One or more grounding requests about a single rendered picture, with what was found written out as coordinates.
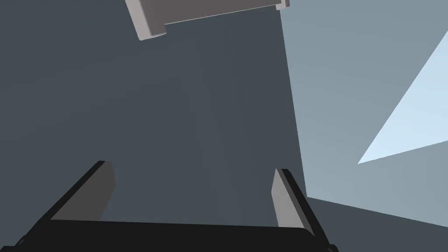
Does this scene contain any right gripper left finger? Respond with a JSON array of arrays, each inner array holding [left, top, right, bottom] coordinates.
[[38, 160, 116, 222]]

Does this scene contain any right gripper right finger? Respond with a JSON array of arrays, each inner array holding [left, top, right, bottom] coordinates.
[[271, 168, 317, 236]]

